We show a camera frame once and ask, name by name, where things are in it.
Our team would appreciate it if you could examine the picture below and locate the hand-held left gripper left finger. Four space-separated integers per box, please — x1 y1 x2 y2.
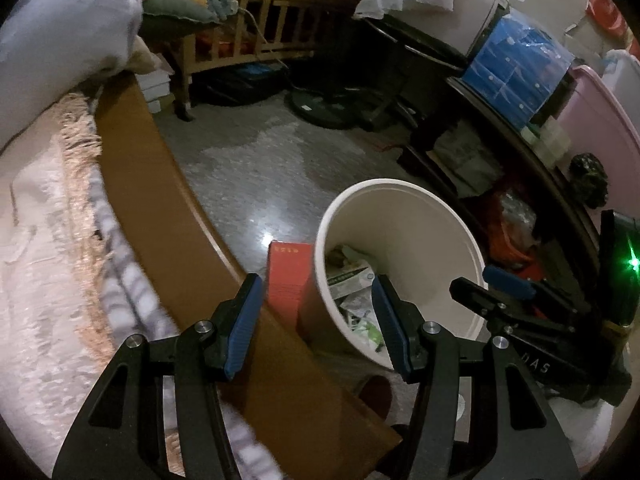
52 272 264 480

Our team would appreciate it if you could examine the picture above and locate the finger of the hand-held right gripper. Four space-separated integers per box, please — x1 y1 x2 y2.
482 265 596 318
449 277 576 338

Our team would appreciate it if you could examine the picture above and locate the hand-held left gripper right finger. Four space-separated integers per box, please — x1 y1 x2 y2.
371 274 581 480

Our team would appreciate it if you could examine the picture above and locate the heap of wrappers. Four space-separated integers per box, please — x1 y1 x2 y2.
325 244 388 353

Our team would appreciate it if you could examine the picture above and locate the white plastic bin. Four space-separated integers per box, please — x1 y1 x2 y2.
298 178 485 372

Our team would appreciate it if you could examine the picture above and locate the red bag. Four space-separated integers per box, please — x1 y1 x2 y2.
487 190 541 271

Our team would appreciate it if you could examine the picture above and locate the red cardboard box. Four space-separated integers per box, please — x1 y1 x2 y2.
265 240 316 328

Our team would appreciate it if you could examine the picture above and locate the white cloth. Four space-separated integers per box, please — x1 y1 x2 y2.
545 395 616 461

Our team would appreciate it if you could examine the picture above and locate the grey striped blanket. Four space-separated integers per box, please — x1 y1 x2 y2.
87 160 283 480

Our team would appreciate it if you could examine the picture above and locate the dark wooden shelf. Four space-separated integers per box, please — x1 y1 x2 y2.
400 75 601 281

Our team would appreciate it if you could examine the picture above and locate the grey folded cloth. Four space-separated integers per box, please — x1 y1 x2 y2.
432 125 503 198

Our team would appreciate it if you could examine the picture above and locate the dark camouflage item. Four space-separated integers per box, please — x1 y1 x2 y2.
570 154 610 210

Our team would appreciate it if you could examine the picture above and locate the pink plastic tub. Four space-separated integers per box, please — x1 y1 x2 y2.
555 64 640 221

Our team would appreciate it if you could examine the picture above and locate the blue plastic drawer unit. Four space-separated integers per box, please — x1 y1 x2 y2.
460 12 576 131

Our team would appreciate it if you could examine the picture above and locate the black fan base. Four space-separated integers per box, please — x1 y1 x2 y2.
285 85 401 131

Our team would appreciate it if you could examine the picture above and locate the white plastic container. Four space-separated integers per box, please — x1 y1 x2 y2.
600 49 640 111

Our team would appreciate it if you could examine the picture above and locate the dark bag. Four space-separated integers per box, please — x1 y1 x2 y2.
192 65 291 108

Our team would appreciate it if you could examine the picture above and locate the stack of white boxes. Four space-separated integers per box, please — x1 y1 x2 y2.
137 72 176 113

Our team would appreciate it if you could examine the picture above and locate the white box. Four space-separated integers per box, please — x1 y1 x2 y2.
400 0 511 58

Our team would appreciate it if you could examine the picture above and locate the red container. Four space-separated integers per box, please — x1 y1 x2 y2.
585 0 640 56

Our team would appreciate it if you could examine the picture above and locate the wooden crib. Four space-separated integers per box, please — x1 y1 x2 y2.
165 0 371 121

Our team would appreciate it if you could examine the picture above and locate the green cushion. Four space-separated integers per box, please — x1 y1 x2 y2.
140 0 221 26

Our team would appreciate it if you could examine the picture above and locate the wooden bed frame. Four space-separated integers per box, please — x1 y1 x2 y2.
94 71 403 480

